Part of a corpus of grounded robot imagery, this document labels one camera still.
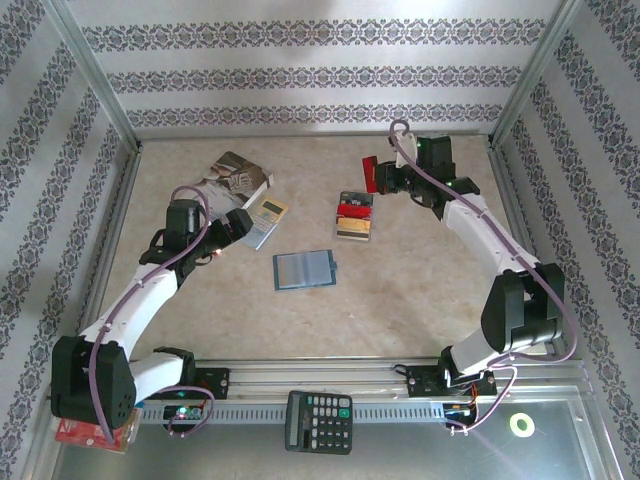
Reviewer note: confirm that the aluminium frame corner post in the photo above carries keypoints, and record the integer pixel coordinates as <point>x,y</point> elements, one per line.
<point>534,75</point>
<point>97,75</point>

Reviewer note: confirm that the blue card holder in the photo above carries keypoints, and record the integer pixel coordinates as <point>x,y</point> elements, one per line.
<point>305,270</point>

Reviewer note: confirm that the green tape roll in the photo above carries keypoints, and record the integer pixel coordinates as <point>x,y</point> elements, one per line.
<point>512,424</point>

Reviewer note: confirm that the aluminium table back rail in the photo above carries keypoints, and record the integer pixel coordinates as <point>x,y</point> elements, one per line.
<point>310,135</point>

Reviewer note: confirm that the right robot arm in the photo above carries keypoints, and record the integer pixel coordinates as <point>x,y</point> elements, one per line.
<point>475,240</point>

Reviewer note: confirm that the grey metal shelf panel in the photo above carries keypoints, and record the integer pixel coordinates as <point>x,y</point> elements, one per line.
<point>225,455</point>

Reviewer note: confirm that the black desk calculator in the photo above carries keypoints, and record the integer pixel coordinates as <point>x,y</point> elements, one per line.
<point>320,425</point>

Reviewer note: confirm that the aluminium mounting rail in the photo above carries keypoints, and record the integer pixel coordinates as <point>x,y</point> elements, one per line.
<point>310,375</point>

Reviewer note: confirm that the aluminium table side rail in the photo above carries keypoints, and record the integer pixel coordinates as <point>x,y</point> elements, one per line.
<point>526,240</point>
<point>110,250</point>

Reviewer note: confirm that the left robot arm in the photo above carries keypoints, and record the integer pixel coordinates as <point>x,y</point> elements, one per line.
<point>150,295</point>

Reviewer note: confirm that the gold pocket calculator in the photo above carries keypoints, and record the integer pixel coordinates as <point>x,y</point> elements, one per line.
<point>265,220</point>

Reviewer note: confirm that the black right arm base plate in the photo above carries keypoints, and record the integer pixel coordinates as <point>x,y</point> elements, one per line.
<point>422,382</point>

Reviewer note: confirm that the red packet in plastic bag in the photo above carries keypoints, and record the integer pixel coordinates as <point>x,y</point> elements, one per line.
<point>75,436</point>

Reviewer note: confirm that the gold card with black stripe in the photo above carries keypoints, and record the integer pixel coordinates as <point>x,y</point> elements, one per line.
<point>352,237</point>

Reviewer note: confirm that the red plastic card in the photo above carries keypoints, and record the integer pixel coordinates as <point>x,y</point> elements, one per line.
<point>371,175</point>
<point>355,211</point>

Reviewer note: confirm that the paperback book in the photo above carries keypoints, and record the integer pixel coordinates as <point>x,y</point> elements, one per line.
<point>240,175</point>

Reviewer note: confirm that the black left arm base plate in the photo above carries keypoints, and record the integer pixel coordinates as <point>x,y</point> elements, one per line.
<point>215,382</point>

